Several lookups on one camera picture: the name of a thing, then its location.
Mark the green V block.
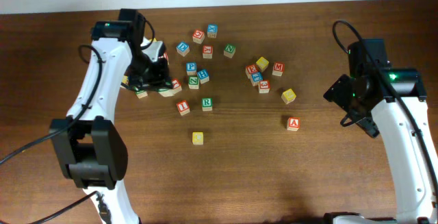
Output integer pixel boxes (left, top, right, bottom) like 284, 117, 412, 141
158, 88, 174, 97

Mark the yellow C block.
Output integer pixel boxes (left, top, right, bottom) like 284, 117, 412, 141
192, 132, 204, 145

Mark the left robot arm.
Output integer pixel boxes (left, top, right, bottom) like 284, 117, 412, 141
49, 9, 172, 223

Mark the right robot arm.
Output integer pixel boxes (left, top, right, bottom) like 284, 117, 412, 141
324, 39, 437, 223

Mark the green B block inner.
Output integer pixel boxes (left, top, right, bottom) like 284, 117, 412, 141
136, 90, 148, 99

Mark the yellow block left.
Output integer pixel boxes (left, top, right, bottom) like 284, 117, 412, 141
120, 75, 129, 89

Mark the red U block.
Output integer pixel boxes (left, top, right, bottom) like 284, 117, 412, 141
164, 53, 169, 65

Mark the red X block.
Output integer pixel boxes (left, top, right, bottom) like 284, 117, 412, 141
172, 79, 182, 95

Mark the blue D block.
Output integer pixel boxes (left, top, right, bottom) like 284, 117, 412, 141
176, 42, 190, 57

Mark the blue P block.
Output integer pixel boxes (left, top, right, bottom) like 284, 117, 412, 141
186, 62, 197, 76

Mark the green N block lower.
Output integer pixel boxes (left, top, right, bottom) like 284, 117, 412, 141
188, 76, 200, 89

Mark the green n block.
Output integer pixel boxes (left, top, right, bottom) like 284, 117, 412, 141
224, 44, 236, 58
188, 76, 200, 89

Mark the red I block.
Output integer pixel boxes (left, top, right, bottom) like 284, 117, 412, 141
177, 100, 190, 116

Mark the blue H block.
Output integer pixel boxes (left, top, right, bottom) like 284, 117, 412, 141
197, 69, 209, 84

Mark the red G block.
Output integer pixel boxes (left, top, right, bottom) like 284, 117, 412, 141
192, 29, 205, 44

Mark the red Y block upper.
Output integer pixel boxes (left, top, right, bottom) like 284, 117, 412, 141
203, 45, 214, 59

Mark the green R block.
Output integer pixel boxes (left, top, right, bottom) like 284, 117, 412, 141
201, 98, 213, 112

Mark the yellow S block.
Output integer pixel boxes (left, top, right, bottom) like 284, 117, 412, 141
281, 88, 296, 104

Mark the red A block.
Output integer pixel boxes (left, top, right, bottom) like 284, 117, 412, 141
286, 117, 300, 131

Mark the blue X block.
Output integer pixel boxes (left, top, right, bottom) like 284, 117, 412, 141
207, 24, 218, 38

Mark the red M block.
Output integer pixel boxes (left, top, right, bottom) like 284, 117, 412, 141
272, 62, 285, 77

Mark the green N block upper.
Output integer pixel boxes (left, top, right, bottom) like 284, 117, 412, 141
224, 44, 236, 58

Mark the red 3 block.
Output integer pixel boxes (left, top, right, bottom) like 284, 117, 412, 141
258, 80, 270, 94

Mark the yellow block right upper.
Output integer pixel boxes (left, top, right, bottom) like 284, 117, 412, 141
256, 57, 269, 73

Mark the blue block right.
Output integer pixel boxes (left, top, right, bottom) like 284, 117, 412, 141
249, 72, 263, 86

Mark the red E block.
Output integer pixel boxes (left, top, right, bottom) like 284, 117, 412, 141
245, 64, 258, 79

